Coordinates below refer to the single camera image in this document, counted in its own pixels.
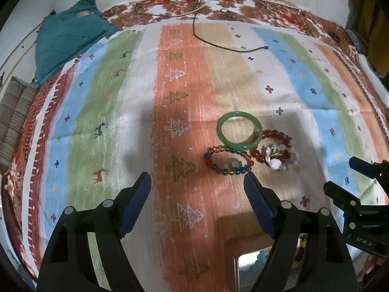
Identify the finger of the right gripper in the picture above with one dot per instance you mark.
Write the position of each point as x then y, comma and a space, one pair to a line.
344, 200
364, 168

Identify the wooden jewelry box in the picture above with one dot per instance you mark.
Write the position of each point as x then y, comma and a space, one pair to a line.
252, 255

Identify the striped colourful blanket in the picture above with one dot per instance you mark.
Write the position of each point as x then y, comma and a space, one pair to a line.
183, 102

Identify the grey striped cushion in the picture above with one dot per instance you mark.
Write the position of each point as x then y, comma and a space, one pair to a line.
15, 105

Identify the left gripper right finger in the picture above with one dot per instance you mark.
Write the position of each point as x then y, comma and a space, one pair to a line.
326, 264

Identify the brown floral bedsheet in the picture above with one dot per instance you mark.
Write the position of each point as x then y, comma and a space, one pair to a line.
212, 6

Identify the green jade bangle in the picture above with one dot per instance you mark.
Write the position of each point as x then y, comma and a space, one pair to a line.
239, 130

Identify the teal pillow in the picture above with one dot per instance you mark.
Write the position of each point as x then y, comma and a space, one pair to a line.
65, 35

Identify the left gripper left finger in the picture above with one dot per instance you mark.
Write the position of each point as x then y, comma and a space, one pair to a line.
67, 263

